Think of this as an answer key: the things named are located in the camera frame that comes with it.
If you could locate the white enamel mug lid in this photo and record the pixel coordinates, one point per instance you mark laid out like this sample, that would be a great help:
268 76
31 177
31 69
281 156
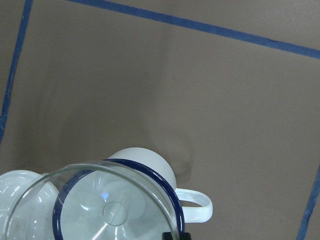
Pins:
27 205

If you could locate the white enamel mug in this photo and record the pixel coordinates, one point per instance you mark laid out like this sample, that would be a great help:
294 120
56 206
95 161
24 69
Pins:
150 157

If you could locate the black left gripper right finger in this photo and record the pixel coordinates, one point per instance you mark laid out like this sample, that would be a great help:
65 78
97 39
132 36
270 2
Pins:
185 236

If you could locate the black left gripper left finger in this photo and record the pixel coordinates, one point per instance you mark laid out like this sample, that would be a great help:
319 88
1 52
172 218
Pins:
167 236

